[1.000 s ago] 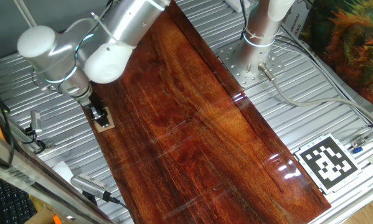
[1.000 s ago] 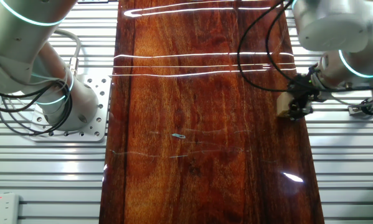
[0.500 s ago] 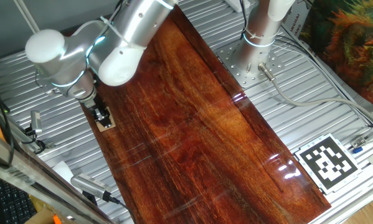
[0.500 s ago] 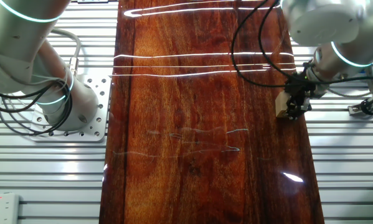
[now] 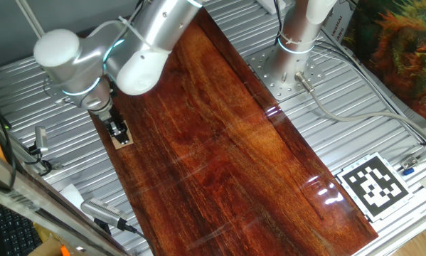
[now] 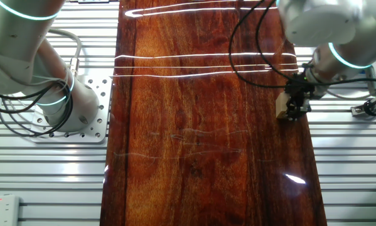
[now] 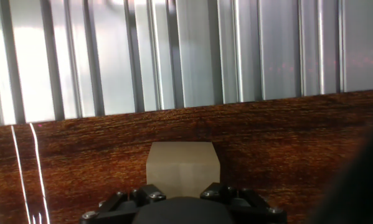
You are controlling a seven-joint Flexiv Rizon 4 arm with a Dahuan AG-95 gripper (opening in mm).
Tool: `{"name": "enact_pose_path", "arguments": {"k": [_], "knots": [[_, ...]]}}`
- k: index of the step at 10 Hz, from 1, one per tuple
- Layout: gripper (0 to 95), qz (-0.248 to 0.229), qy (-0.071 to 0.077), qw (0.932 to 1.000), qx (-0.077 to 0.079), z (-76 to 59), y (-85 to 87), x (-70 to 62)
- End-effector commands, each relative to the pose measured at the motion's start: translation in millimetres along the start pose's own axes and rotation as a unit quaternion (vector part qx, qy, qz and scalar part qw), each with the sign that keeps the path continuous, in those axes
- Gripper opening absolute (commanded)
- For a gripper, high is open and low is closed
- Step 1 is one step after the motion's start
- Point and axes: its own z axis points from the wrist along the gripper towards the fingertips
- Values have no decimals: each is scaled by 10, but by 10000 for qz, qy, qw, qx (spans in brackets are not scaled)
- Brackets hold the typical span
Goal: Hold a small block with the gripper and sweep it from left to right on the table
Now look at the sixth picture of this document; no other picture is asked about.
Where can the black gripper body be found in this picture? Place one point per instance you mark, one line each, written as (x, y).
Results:
(298, 87)

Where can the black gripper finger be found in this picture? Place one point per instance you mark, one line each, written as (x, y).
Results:
(297, 100)
(293, 113)

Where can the small tan wooden block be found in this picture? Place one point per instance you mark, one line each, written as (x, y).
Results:
(281, 106)

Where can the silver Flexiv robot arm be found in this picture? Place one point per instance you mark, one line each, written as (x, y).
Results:
(18, 47)

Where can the black metal clamp tool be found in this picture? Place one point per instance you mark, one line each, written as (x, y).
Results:
(368, 110)

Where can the glossy reddish wooden board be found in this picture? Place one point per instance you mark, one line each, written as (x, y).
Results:
(191, 141)

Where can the white power strip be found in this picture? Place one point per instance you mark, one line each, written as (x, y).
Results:
(2, 210)

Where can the small metal mounting bracket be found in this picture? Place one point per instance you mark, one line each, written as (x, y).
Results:
(357, 110)

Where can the perforated silver base plate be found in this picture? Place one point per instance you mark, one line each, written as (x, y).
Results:
(96, 94)

